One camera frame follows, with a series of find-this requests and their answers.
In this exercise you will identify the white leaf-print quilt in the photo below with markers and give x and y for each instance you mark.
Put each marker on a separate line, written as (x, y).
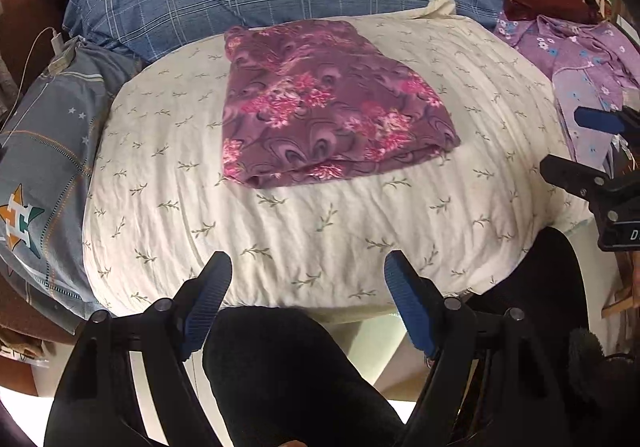
(300, 237)

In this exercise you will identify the tan crumpled cloth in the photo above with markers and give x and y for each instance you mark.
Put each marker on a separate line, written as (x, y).
(20, 342)

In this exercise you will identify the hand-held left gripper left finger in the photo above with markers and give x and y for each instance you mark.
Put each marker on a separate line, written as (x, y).
(205, 302)

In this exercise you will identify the purple floral garment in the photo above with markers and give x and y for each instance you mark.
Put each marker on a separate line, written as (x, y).
(325, 117)

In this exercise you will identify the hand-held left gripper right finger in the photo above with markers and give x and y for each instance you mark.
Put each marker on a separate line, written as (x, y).
(410, 302)

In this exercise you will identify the lilac floral shirt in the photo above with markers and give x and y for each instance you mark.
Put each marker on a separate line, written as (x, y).
(575, 62)

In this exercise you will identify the grey star-print pillow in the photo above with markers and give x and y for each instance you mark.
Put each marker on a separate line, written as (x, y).
(50, 137)

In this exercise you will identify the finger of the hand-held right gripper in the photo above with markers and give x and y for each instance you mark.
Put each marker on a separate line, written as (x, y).
(570, 174)
(597, 119)

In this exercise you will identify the person's black trousers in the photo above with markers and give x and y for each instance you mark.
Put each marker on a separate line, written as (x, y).
(280, 367)

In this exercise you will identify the wooden frame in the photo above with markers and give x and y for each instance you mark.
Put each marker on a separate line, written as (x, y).
(622, 302)

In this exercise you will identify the white power strip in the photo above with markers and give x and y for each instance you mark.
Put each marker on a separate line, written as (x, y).
(59, 44)

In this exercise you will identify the black fuzzy garment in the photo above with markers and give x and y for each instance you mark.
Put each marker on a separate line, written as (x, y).
(605, 377)

